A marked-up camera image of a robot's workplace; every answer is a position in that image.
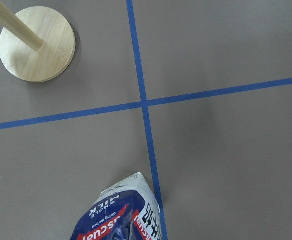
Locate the blue white milk carton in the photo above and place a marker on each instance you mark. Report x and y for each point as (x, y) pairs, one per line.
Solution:
(127, 210)

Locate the wooden cup tree stand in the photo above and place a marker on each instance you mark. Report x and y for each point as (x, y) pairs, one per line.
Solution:
(37, 44)

